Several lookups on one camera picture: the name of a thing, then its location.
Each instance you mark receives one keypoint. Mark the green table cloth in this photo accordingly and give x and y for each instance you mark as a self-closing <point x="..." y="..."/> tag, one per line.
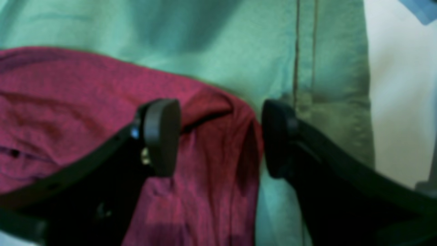
<point x="312" y="53"/>

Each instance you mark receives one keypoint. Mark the red long-sleeve shirt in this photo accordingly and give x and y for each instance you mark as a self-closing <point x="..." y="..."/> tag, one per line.
<point x="58" y="105"/>

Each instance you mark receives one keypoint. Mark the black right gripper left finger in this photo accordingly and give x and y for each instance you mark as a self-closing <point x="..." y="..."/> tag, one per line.
<point x="91" y="202"/>

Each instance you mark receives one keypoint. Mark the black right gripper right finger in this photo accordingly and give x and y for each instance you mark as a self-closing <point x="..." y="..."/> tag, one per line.
<point x="344" y="202"/>

